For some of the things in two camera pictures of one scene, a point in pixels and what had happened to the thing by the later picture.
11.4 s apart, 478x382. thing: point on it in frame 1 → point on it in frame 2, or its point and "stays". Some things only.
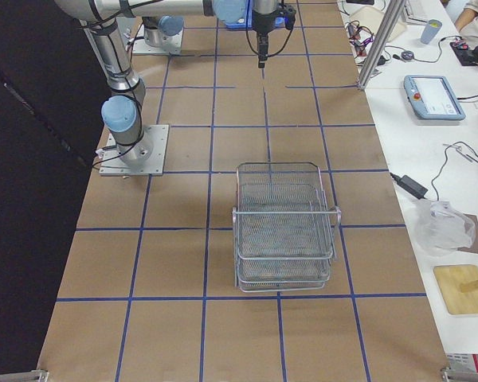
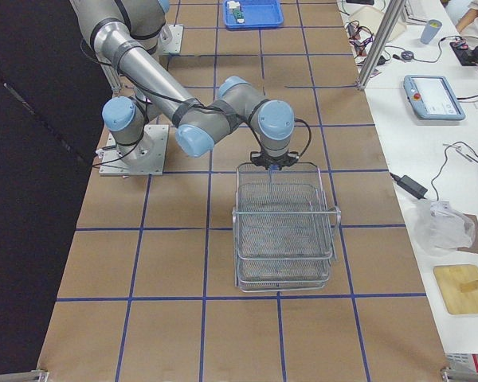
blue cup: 430,30 stays
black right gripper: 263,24 → 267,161
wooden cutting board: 449,278 stays
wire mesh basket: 285,229 stays
